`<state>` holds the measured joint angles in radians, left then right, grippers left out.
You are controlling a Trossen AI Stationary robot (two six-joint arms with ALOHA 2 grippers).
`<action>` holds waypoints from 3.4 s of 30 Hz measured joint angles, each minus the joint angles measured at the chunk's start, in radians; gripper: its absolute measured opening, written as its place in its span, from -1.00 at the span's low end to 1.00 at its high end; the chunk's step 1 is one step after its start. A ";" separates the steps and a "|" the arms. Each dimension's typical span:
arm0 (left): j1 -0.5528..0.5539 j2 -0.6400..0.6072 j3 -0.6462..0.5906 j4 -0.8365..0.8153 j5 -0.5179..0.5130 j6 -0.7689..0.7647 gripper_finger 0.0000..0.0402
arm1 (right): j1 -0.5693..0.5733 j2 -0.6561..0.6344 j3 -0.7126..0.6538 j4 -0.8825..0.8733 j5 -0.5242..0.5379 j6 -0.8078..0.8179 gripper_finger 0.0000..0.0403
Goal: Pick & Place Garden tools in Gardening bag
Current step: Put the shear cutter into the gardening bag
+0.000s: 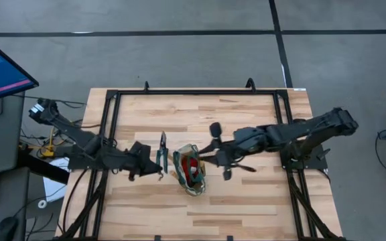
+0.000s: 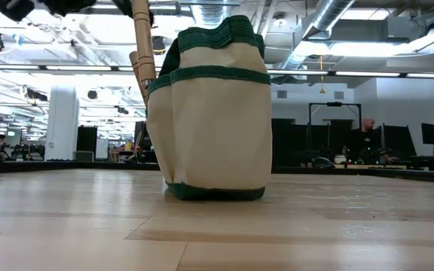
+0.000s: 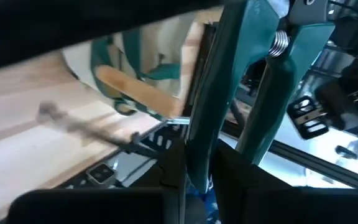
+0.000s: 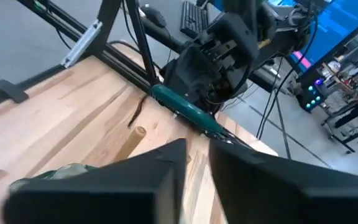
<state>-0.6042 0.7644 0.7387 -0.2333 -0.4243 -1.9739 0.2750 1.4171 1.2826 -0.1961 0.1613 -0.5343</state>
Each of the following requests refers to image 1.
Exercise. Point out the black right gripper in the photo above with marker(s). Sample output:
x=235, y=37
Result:
x=228, y=152

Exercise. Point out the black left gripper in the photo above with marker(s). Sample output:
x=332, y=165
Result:
x=141, y=159

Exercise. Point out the green pruning shears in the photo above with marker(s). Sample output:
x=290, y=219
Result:
x=163, y=147

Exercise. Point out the red gardening gloves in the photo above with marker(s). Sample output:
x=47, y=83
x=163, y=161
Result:
x=189, y=169

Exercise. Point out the camouflage green gardening bag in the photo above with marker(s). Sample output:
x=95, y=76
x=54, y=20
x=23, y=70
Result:
x=194, y=190

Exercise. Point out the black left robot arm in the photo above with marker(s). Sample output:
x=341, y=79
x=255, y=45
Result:
x=79, y=137

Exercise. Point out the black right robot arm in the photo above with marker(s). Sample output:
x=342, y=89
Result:
x=297, y=129

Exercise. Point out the white paper sheet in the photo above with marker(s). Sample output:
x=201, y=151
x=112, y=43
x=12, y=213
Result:
x=54, y=187

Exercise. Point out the black desk edge bar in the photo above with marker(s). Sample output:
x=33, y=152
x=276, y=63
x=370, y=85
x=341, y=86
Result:
x=45, y=169

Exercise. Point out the small white sticker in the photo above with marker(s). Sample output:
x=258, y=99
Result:
x=299, y=89

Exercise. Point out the white tape roll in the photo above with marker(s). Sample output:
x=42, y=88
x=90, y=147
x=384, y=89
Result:
x=42, y=203

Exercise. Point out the black computer mouse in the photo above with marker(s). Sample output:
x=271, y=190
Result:
x=6, y=229

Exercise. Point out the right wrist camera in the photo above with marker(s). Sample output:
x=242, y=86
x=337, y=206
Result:
x=215, y=130

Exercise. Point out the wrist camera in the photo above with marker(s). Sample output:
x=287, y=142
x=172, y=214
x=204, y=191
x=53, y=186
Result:
x=215, y=130
x=132, y=175

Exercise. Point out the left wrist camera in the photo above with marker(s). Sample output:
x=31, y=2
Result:
x=132, y=175

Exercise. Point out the black metal table frame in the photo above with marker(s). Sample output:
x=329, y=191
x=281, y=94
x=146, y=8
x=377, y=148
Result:
x=196, y=91

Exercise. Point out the small black table bracket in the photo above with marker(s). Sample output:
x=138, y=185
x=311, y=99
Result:
x=230, y=238
x=157, y=238

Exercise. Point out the black frame hook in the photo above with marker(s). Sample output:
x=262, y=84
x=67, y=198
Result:
x=250, y=83
x=146, y=86

